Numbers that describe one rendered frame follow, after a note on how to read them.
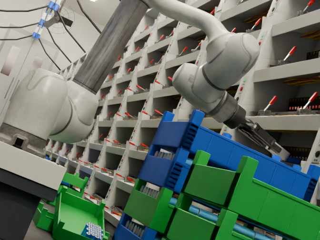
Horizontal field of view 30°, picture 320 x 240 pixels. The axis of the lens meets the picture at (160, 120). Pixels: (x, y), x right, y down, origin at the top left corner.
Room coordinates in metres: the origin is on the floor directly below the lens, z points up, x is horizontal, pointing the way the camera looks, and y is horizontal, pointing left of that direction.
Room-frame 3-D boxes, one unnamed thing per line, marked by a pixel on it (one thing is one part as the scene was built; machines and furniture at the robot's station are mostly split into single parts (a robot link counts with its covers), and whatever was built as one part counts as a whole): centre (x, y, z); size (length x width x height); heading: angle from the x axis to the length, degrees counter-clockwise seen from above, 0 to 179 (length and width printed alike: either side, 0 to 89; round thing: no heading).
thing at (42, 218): (2.61, 0.18, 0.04); 0.30 x 0.20 x 0.08; 105
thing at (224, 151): (1.26, -0.17, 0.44); 0.30 x 0.20 x 0.08; 106
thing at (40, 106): (1.98, 0.39, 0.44); 0.18 x 0.16 x 0.22; 157
